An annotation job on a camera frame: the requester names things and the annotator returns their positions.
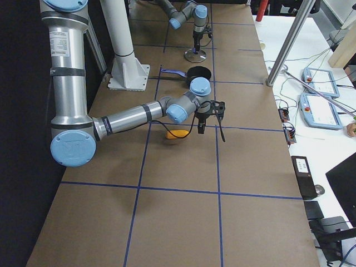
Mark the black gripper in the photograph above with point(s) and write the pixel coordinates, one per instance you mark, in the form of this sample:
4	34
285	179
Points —
201	117
197	38

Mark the glass pot lid blue knob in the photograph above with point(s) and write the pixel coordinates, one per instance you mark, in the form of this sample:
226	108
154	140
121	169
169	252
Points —
195	56

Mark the orange toy corn cob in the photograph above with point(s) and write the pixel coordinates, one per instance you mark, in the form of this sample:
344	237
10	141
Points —
176	134

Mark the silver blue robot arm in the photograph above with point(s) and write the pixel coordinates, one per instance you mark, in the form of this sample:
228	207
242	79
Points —
74	132
177	18

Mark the dark blue saucepan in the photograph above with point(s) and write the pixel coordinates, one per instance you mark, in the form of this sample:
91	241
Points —
191	74

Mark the red cylinder object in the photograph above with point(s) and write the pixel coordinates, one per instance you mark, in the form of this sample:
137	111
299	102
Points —
261	10

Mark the near blue teach pendant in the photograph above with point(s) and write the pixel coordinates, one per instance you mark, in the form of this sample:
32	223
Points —
318	112

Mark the blue teach pendant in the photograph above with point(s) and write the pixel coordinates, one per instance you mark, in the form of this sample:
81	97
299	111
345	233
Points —
318	112
321	81

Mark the black power box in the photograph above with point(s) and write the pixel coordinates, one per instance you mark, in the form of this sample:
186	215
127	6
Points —
304	177

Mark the far blue teach pendant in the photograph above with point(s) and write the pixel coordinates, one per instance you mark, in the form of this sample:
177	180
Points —
321	81

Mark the thin metal rod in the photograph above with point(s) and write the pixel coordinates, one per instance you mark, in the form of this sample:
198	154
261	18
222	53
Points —
320	94

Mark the black monitor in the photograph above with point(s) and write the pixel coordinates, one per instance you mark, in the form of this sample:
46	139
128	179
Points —
342	181

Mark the white camera post base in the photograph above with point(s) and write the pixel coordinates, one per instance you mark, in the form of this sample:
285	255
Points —
127	72

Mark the aluminium frame post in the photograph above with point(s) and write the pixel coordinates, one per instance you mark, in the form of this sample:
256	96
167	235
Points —
302	14

